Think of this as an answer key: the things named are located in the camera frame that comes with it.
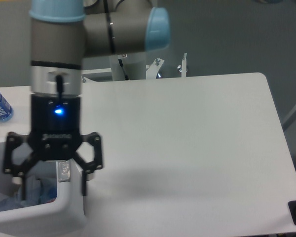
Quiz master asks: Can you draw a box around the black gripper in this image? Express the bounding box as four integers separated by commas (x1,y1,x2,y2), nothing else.
2,93,104,200

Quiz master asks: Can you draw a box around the clear plastic bottle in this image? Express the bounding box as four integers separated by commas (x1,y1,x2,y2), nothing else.
0,175,57,212

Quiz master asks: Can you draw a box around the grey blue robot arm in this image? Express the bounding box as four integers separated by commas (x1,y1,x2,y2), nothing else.
2,0,171,196

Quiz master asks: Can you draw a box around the white plastic trash can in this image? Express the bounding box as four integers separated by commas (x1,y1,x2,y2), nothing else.
0,138,87,237

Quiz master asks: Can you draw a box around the black cable on pedestal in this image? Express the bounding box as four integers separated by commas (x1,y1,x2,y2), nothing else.
117,58,129,81

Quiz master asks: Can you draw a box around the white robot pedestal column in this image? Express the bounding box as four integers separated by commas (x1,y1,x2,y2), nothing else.
109,52,146,81

